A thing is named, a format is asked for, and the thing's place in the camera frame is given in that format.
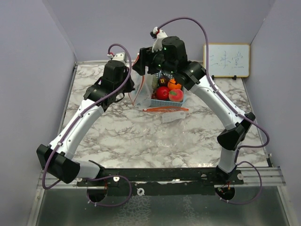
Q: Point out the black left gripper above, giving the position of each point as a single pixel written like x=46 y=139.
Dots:
x=130 y=87

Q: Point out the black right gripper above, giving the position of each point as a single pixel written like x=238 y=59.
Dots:
x=143 y=61

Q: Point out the clear zip bag orange zipper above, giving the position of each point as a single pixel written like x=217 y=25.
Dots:
x=141 y=96

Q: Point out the bright red apple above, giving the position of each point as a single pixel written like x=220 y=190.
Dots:
x=162 y=93

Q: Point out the orange fruit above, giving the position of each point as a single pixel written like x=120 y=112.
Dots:
x=172 y=84

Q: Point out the pink peach with leaf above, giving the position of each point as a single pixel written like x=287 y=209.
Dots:
x=176 y=95

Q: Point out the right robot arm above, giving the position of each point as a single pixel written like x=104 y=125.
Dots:
x=171 y=58

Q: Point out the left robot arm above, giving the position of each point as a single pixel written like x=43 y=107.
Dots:
x=56 y=158

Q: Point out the green netted melon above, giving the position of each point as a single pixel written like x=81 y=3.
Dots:
x=154 y=82

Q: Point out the dark red apple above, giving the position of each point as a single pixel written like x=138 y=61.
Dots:
x=163 y=81

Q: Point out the light blue plastic basket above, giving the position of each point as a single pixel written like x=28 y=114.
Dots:
x=159 y=103

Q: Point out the small whiteboard with stand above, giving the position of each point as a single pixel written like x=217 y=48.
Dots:
x=229 y=60

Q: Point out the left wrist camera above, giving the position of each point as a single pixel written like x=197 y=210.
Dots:
x=120 y=56

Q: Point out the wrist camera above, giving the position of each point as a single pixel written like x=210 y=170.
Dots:
x=120 y=56
x=158 y=35

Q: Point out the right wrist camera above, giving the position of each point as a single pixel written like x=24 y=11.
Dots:
x=158 y=35

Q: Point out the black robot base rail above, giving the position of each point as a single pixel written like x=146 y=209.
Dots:
x=161 y=181

